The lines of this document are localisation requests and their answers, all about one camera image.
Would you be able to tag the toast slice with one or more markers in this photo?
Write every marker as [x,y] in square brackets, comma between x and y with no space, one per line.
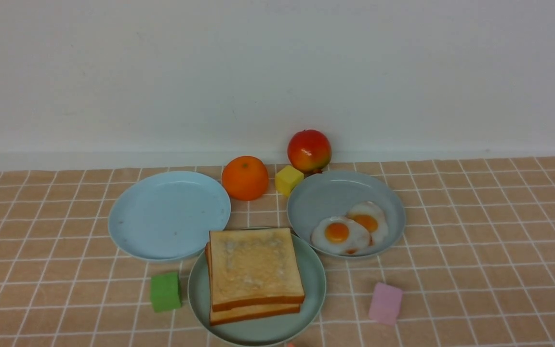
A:
[226,240]
[253,315]

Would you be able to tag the yellow cube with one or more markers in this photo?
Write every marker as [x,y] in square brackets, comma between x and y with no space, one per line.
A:
[287,179]

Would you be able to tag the orange fruit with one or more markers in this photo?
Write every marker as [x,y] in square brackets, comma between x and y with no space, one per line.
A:
[245,178]

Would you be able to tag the red yellow apple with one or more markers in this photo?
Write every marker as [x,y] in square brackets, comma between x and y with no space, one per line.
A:
[309,151]

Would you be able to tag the grey-blue plate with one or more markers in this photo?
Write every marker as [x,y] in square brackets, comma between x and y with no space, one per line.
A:
[333,193]

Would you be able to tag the bottom fried egg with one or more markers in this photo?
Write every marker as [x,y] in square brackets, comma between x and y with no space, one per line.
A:
[340,235]

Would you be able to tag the fried egg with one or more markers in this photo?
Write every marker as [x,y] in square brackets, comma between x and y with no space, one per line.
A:
[372,218]
[340,235]

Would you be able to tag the right fried egg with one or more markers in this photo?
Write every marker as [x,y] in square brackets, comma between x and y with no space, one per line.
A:
[372,218]

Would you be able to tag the light blue plate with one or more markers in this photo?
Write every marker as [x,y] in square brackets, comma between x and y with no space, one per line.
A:
[168,217]

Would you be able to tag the green plate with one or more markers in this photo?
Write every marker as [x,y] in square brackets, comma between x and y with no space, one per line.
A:
[263,332]

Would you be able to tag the green cube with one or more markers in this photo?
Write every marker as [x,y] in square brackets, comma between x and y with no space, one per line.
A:
[166,292]

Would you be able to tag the pink cube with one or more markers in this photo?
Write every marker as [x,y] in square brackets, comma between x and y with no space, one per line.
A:
[385,304]

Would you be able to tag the orange checkered tablecloth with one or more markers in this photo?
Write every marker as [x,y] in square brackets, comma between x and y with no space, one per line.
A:
[476,263]

